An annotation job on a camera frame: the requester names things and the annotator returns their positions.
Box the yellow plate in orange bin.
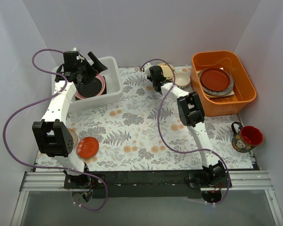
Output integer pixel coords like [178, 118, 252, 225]
[204, 91, 231, 98]

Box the clear glass floral plate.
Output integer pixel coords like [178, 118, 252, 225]
[68, 128, 78, 148]

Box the white plastic bin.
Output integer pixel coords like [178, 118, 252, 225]
[52, 56, 123, 113]

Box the grey plate in orange bin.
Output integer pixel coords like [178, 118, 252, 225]
[198, 68, 234, 93]

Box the red plate in orange bin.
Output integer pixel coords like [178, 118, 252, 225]
[200, 68, 230, 91]

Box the floral patterned table mat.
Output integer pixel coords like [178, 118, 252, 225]
[35, 65, 254, 172]

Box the orange plastic bin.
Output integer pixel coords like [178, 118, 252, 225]
[190, 50, 257, 117]

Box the small red round plate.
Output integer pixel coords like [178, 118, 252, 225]
[77, 137, 99, 159]

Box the small cream floral plate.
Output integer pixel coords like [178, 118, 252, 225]
[157, 63, 176, 80]

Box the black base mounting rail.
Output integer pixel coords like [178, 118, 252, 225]
[64, 169, 232, 199]

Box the purple cable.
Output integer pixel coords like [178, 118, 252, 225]
[2, 48, 108, 211]
[141, 58, 232, 205]

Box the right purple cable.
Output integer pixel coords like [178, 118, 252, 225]
[141, 58, 232, 205]

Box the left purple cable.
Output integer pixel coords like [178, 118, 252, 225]
[2, 48, 108, 211]

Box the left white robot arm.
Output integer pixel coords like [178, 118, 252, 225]
[32, 50, 107, 188]

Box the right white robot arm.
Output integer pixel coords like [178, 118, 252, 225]
[147, 66, 227, 187]

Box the pink round plate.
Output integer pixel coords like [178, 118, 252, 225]
[75, 75, 107, 99]

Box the black round plate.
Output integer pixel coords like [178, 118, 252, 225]
[77, 77, 104, 97]

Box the red black skull mug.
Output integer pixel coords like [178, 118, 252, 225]
[231, 121, 264, 153]

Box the white ceramic bowl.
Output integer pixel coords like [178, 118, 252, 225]
[173, 72, 191, 89]

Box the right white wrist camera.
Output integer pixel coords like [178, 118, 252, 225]
[146, 71, 152, 82]

